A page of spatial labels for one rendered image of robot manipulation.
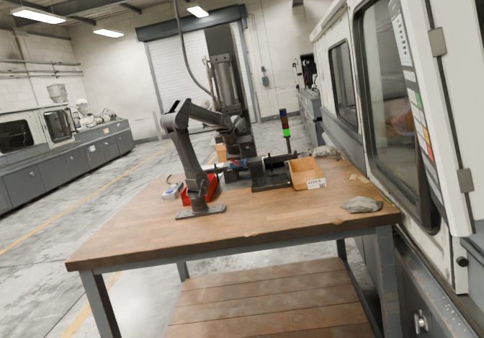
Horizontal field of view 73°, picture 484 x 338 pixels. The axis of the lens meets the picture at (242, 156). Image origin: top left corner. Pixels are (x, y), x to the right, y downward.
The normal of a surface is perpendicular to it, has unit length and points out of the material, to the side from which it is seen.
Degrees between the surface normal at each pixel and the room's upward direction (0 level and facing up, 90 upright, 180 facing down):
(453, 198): 90
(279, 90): 90
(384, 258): 90
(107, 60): 90
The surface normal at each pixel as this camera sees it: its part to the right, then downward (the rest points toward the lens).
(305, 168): -0.06, 0.23
